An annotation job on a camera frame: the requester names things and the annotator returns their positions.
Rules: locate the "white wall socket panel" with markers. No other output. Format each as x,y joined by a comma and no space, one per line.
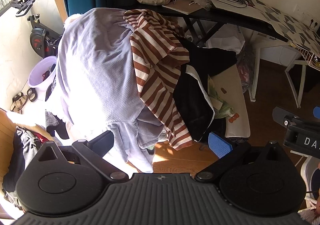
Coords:
303,12

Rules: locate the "white fluffy cloth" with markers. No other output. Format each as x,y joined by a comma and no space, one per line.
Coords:
71,19

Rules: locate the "black desk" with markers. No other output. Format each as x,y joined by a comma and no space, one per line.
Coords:
225,16

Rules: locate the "brown white striped sweater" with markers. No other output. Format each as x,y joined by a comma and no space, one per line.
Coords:
155,85

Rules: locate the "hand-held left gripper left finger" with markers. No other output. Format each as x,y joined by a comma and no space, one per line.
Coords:
101,141

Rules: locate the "white plastic bag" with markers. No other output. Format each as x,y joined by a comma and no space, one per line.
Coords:
225,40

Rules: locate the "black sandal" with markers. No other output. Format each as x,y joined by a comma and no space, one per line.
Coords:
31,93

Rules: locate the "green patterned cloth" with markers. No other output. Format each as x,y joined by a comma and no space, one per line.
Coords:
220,105

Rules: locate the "pile of dark clothes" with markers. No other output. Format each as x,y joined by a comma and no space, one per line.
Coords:
27,145

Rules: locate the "lavender ribbed garment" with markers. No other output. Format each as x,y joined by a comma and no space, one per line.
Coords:
95,70

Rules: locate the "dark ribbed garment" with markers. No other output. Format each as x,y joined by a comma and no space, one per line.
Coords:
51,120

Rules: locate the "purple plastic basin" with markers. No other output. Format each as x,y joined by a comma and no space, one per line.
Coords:
40,75

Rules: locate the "geometric patterned tablecloth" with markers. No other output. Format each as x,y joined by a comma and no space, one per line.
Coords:
287,22

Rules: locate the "black exercise bike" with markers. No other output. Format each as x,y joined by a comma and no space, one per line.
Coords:
37,40

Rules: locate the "beige sandal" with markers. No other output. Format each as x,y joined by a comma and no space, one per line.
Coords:
18,101

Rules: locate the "brown notebook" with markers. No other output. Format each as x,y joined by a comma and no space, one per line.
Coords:
183,5

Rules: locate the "black garment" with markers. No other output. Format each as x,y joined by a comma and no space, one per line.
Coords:
190,105

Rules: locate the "clear bag of clothes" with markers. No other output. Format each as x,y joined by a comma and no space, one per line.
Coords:
243,70

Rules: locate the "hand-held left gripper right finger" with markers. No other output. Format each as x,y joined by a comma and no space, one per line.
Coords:
220,146

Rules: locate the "white table frame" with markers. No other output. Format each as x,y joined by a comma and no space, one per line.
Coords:
255,72

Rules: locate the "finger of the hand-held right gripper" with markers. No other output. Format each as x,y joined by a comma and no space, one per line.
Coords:
281,115
317,112

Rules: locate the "clear plastic wrapper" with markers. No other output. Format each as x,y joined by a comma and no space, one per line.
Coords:
203,2

